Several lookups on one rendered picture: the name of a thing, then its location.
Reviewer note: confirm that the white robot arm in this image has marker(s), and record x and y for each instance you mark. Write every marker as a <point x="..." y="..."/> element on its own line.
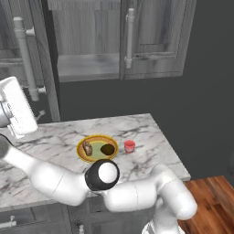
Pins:
<point x="61" y="182"/>

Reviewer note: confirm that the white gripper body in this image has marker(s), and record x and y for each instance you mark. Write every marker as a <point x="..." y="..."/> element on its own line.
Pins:
<point x="18" y="106"/>

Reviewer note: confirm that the yellow green plate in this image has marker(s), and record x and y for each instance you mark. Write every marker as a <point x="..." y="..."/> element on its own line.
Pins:
<point x="97" y="157"/>

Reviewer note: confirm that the grey open cabinet door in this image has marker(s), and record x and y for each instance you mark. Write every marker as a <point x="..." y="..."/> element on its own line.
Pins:
<point x="45" y="61"/>

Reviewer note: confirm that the brown bread slice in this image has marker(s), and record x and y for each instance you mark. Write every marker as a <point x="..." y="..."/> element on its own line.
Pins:
<point x="88" y="148"/>

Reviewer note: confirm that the grey base cabinet door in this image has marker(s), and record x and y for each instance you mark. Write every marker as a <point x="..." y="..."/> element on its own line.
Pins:
<point x="115" y="224"/>

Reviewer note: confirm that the grey closed cabinet door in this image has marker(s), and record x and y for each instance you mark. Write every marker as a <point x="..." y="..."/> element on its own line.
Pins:
<point x="158" y="36"/>

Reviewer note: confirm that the grey drawer front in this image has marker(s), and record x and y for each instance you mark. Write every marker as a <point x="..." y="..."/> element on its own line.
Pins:
<point x="36" y="219"/>

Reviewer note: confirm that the dark avocado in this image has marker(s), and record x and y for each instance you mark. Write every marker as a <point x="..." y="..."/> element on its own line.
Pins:
<point x="107" y="149"/>

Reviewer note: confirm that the red jam jar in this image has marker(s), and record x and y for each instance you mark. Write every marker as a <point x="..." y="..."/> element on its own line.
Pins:
<point x="129" y="146"/>

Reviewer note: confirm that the grey wall cabinet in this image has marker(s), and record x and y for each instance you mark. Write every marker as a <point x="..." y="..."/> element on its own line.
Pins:
<point x="88" y="45"/>

